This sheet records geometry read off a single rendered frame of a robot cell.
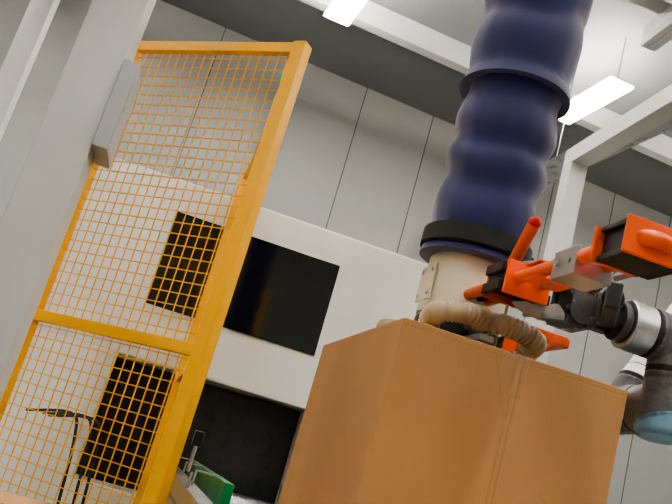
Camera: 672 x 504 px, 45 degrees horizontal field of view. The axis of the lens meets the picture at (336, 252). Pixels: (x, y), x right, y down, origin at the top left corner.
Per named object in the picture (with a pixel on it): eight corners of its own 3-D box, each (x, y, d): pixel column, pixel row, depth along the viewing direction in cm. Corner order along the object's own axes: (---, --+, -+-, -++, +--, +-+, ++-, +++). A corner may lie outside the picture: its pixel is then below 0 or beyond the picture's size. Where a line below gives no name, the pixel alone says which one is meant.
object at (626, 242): (587, 261, 108) (594, 226, 109) (635, 278, 109) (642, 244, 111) (623, 249, 100) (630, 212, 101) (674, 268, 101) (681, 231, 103)
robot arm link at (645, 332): (655, 353, 137) (665, 299, 139) (630, 344, 136) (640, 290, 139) (624, 357, 145) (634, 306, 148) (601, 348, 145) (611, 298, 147)
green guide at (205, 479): (170, 472, 388) (176, 454, 390) (191, 478, 389) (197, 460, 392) (192, 504, 235) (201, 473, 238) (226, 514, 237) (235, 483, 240)
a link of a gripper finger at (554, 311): (500, 322, 140) (549, 324, 142) (516, 318, 134) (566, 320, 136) (500, 304, 140) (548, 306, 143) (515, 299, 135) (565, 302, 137)
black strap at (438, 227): (405, 251, 174) (409, 233, 175) (501, 284, 178) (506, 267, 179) (442, 229, 152) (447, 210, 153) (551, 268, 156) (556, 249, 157)
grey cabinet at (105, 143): (94, 164, 261) (125, 83, 269) (110, 169, 262) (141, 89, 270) (90, 143, 242) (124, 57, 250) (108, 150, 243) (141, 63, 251)
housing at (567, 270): (546, 279, 120) (553, 251, 122) (586, 293, 122) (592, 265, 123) (570, 272, 114) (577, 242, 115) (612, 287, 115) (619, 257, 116)
